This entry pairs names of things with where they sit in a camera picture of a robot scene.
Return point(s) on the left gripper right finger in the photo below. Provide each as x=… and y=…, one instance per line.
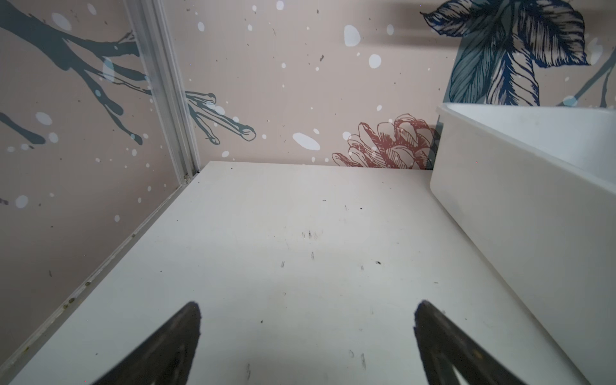
x=448, y=353

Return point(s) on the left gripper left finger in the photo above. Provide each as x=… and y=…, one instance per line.
x=165, y=357

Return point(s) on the white plastic bin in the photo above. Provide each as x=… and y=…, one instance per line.
x=534, y=189

